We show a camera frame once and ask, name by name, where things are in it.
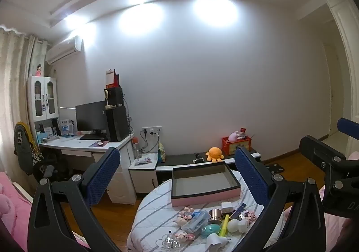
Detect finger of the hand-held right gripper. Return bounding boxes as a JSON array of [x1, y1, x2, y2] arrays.
[[299, 135, 347, 170], [337, 118, 359, 137]]

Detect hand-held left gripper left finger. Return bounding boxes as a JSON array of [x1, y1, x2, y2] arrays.
[[27, 147, 121, 252]]

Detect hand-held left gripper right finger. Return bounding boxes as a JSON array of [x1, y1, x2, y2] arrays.
[[234, 147, 327, 252]]

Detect blue and gold box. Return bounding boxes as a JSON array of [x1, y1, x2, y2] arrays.
[[230, 203, 247, 220]]

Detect white plush toy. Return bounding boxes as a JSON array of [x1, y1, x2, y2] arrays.
[[238, 218, 251, 232]]

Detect white egg-shaped toy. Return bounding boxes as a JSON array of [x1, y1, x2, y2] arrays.
[[227, 219, 240, 233]]

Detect rose gold metal cup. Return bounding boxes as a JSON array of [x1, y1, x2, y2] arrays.
[[209, 208, 223, 224]]

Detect pink box with black rim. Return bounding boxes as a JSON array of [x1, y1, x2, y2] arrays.
[[171, 163, 242, 208]]

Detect yellow tube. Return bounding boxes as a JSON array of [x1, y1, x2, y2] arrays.
[[219, 214, 231, 237]]

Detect teal round case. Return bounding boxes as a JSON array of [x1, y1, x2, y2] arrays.
[[200, 224, 222, 238]]

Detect clear plastic box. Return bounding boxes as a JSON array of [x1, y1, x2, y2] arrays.
[[184, 211, 211, 232]]

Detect white plastic gadget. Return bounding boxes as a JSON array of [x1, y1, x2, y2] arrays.
[[206, 233, 230, 252]]

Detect pink pig figurine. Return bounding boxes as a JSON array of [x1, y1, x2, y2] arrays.
[[177, 206, 197, 226]]

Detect small pink figurines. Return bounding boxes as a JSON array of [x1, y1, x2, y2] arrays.
[[174, 230, 195, 241]]

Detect clear glass trinket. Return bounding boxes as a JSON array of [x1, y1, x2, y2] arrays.
[[163, 232, 180, 250]]

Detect red storage crate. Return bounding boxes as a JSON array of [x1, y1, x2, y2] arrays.
[[222, 135, 252, 155]]

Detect pink quilted cloth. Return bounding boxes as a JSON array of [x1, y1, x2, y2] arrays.
[[283, 151, 359, 252]]

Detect white desk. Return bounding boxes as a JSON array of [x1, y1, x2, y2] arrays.
[[38, 134, 138, 205]]

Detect black keyboard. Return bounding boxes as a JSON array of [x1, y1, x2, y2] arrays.
[[79, 134, 108, 141]]

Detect white nightstand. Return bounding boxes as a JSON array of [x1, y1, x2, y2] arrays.
[[128, 152, 159, 193]]

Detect orange octopus plush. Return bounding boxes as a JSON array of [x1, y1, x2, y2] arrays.
[[205, 147, 224, 163]]

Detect clear bottle with red cap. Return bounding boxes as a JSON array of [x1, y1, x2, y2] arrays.
[[133, 137, 142, 158]]

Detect black office chair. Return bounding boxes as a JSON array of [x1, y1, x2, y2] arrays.
[[32, 154, 70, 185]]

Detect black computer tower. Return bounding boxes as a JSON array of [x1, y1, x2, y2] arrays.
[[105, 105, 130, 142]]

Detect blue and white carton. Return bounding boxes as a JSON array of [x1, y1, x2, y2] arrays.
[[60, 119, 74, 137]]

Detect black computer monitor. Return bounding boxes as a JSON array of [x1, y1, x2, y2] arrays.
[[75, 99, 110, 132]]

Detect snack bag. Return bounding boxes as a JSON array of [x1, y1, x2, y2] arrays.
[[157, 142, 166, 163]]

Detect low black bench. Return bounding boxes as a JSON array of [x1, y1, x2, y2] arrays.
[[155, 148, 263, 185]]

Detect black speaker box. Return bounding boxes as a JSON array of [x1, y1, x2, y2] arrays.
[[104, 87, 123, 106]]

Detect pink bed sheet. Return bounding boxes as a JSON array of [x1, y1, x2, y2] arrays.
[[0, 173, 90, 252]]

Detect white hutch cabinet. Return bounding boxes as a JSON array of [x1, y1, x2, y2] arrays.
[[27, 76, 61, 140]]

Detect red and white box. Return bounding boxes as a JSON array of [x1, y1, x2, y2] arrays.
[[106, 68, 120, 88]]

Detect white air conditioner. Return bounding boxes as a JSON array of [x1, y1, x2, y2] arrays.
[[45, 36, 84, 65]]

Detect beige curtain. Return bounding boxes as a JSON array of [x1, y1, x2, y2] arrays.
[[0, 26, 47, 174]]

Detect white door frame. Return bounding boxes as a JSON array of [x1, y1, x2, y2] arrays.
[[311, 0, 359, 157]]

